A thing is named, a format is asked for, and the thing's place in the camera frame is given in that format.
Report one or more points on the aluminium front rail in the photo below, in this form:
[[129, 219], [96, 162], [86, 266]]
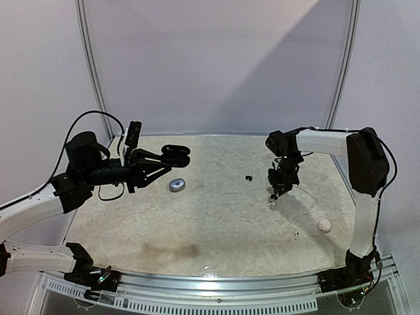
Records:
[[284, 287]]

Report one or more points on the left aluminium frame post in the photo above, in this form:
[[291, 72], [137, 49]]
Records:
[[81, 13]]

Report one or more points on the right aluminium frame post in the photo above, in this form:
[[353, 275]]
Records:
[[345, 62]]

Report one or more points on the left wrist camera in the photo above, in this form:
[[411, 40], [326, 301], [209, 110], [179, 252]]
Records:
[[128, 141]]

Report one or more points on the slotted white cable duct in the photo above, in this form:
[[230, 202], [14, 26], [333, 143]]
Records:
[[61, 298]]

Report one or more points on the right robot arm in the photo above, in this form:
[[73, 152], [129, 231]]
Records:
[[368, 163]]

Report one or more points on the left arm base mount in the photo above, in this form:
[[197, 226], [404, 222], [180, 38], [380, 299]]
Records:
[[92, 277]]

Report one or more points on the aluminium frame post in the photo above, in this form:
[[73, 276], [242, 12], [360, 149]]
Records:
[[81, 13], [345, 62]]

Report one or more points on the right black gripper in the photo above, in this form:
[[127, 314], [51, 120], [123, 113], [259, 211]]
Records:
[[280, 185]]

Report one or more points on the blue earbud charging case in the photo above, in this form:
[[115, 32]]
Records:
[[177, 185]]

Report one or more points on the black earbud charging case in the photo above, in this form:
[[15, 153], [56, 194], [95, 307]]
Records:
[[175, 155]]

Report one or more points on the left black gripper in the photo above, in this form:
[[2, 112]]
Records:
[[135, 172]]

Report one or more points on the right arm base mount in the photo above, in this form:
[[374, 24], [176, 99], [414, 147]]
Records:
[[349, 276]]

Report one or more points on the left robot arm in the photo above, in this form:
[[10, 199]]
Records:
[[90, 165]]

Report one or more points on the white round charging case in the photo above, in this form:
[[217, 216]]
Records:
[[324, 226]]

